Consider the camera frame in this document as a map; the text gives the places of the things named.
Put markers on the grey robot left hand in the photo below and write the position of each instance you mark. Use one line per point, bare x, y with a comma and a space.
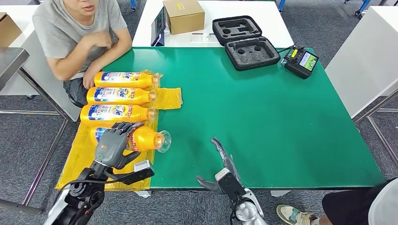
112, 149

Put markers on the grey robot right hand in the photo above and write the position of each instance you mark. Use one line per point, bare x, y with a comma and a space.
228, 164

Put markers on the orange detergent bottle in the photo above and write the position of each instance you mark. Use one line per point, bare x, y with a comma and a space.
124, 80
115, 114
118, 95
146, 139

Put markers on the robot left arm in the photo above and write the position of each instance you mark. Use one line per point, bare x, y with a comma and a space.
81, 195

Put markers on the yellow plastic wrapped sheet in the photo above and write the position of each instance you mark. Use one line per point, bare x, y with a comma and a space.
77, 164

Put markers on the black stool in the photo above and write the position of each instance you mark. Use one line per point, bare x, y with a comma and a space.
75, 102

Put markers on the white table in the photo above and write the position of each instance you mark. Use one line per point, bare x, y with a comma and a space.
31, 87
367, 56
217, 6

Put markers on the black foam-lined open case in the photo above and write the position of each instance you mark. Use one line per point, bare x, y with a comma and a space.
247, 51

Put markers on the seated person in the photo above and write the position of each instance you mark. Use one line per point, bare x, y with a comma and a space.
68, 37

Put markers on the black remote controller with screen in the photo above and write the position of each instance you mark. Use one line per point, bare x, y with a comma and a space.
300, 62

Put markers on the small white adapter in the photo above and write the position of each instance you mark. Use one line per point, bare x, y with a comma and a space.
205, 37

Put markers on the dark tablet on stand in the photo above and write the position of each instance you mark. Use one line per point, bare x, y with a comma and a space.
158, 27

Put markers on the grey metal table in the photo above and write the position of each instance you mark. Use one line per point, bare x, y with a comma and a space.
12, 62

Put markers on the brown cardboard box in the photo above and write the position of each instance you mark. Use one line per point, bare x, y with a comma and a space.
183, 16
8, 29

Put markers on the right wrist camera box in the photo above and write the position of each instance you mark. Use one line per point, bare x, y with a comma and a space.
231, 184

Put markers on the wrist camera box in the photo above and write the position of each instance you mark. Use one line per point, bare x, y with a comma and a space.
231, 184
136, 174

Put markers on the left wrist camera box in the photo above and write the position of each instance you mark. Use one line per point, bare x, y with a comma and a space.
136, 174

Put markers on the blue frame leg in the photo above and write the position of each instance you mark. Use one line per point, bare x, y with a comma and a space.
281, 4
133, 4

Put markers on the blue wheeled frame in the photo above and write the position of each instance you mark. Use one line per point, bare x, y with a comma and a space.
362, 6

